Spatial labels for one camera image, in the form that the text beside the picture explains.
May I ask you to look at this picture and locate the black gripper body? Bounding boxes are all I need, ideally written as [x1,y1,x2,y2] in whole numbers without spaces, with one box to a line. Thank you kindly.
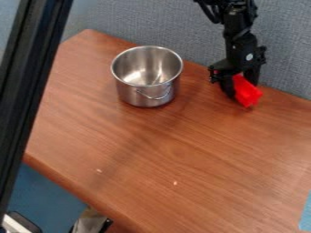
[209,32,265,83]

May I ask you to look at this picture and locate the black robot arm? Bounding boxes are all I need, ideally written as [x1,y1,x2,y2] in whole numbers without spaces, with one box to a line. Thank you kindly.
[193,0,267,98]

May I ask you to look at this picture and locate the black and white object corner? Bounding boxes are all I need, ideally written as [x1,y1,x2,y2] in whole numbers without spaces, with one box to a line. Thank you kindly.
[0,212,43,233]

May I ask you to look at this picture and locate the red star-profile block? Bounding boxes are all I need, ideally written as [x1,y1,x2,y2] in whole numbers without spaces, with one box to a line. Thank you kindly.
[233,74,263,107]

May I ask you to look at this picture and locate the grey bracket under table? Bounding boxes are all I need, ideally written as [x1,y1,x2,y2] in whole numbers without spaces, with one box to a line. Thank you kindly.
[68,207,113,233]

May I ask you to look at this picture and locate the metal pot with handle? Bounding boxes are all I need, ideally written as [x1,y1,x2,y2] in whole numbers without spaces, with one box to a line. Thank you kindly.
[111,46,183,107]

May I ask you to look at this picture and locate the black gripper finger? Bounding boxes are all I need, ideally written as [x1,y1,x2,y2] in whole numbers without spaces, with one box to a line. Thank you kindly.
[244,67,260,86]
[220,76,236,98]

